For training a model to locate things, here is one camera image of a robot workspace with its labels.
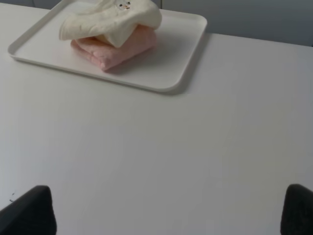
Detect white plastic tray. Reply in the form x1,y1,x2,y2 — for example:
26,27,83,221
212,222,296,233
7,0,207,93

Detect pink towel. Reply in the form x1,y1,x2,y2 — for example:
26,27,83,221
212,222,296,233
70,26,157,71

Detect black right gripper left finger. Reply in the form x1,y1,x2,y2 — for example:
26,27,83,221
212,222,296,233
0,186,57,235

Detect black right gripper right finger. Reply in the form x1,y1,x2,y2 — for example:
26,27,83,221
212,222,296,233
280,184,313,235

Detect white towel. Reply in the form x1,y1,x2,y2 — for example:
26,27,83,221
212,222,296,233
59,0,162,48

